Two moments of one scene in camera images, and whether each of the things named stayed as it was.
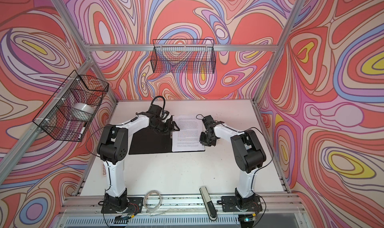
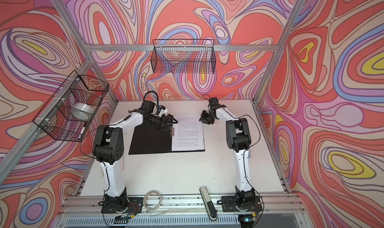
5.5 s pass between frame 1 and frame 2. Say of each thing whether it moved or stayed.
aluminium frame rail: stayed
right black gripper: moved
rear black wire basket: stayed
